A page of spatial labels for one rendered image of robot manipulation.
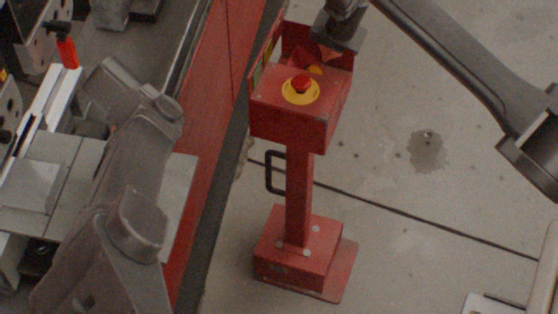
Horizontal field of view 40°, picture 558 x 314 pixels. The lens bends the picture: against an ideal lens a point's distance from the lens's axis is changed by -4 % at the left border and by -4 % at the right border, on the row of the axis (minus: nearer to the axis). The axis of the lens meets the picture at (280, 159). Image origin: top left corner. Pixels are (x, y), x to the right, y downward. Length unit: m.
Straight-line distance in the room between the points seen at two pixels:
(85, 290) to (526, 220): 1.96
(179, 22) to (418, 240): 1.05
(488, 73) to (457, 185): 1.51
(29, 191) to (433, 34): 0.63
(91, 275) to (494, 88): 0.54
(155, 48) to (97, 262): 1.02
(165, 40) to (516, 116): 0.80
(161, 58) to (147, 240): 0.98
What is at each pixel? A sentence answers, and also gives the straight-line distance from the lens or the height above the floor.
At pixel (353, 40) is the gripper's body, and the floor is 0.86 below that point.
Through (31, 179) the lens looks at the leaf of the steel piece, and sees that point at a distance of 1.19.
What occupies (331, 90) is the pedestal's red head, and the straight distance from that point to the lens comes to 1.52.
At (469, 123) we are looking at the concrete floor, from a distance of 2.53.
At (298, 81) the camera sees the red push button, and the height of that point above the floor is 0.81.
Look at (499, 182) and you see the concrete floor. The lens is 2.42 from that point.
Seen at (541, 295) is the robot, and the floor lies 1.31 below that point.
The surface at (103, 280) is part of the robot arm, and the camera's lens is 0.49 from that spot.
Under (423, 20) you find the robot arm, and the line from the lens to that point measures 0.89.
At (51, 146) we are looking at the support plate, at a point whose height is 1.00.
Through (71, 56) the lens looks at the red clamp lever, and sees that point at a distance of 1.17.
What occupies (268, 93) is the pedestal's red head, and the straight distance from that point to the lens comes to 1.51.
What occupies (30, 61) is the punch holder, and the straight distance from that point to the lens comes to 1.13.
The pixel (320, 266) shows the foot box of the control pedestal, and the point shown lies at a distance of 2.05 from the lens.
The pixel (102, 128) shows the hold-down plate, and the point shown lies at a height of 0.91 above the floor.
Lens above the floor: 1.95
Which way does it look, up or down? 55 degrees down
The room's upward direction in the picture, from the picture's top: straight up
